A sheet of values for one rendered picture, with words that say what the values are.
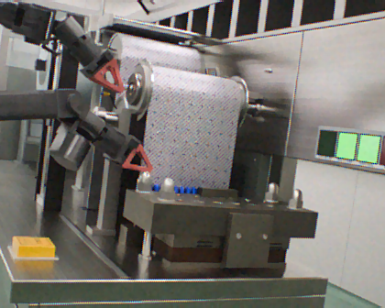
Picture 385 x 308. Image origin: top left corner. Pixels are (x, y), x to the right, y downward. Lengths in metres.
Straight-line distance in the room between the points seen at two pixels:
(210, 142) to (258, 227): 0.27
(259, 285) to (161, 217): 0.24
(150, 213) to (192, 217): 0.08
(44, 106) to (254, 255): 0.52
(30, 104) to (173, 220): 0.35
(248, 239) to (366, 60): 0.43
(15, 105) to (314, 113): 0.63
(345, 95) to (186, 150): 0.38
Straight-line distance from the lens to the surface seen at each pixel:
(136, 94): 1.20
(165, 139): 1.20
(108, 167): 1.25
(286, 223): 1.16
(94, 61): 1.19
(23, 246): 1.02
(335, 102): 1.15
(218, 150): 1.27
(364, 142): 1.07
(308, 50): 1.26
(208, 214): 1.05
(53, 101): 1.06
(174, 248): 1.05
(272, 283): 1.10
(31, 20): 1.21
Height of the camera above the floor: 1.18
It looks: 3 degrees down
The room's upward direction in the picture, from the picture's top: 8 degrees clockwise
